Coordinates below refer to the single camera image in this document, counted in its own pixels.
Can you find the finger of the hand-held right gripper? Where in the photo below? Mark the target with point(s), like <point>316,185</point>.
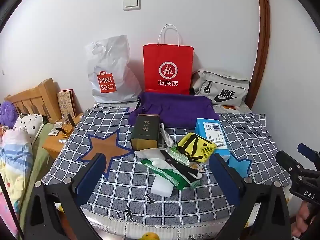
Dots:
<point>308,152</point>
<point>290,165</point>

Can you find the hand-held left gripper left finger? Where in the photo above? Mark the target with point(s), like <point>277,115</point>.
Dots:
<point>92,175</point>

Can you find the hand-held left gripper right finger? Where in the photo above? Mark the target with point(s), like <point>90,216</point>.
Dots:
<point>222,175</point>

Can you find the white candy packet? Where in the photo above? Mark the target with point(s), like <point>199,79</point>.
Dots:
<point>196,167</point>

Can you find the yellow mesh pouch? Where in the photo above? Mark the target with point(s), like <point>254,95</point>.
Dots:
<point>190,145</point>

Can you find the clear green tissue pack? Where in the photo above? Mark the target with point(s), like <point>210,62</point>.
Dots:
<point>180,156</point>

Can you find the green wet wipe packet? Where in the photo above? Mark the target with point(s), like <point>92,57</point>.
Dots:
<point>172,177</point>

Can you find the white sponge block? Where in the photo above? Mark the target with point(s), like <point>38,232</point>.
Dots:
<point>162,187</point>

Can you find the white glove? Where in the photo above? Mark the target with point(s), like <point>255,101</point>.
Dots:
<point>157,163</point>

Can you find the person's right hand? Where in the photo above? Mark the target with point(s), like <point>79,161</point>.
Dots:
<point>303,220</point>

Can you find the grey checkered star blanket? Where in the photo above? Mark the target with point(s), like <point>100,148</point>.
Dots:
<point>130,195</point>

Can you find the blue tissue pack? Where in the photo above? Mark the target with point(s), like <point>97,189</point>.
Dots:
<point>207,135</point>

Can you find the wooden nightstand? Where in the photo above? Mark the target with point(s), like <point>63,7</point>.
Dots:
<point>51,146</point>

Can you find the small white packet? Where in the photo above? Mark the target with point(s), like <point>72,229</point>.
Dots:
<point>54,128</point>

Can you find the dark green tea tin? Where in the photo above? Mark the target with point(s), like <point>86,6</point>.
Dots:
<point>145,132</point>

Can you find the patterned book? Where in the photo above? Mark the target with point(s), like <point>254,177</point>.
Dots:
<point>65,103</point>

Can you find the polka dot pillow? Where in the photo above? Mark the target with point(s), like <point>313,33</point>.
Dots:
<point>28,127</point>

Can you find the purple towel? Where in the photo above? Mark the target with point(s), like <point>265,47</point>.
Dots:
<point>180,107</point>

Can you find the colourful quilt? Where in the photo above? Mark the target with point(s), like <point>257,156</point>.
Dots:
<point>12,167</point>

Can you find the yellow toy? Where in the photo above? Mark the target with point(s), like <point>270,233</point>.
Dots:
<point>150,236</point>

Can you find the thin black pole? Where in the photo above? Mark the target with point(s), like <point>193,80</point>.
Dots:
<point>11,205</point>

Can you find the grey waist bag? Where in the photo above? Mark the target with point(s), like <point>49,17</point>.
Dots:
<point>225,82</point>

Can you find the wooden headboard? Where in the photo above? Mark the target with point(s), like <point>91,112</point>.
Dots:
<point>37,97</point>

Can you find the purple plush toy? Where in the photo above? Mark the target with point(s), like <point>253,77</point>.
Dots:
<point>8,112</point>

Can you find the white plastic shopping bag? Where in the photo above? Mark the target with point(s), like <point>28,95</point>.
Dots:
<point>110,60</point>

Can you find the red paper bag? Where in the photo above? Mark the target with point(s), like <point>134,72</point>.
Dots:
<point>167,55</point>

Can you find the wooden door frame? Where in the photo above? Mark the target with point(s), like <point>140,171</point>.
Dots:
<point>263,30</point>

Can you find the white light switch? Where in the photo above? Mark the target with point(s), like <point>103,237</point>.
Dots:
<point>131,3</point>

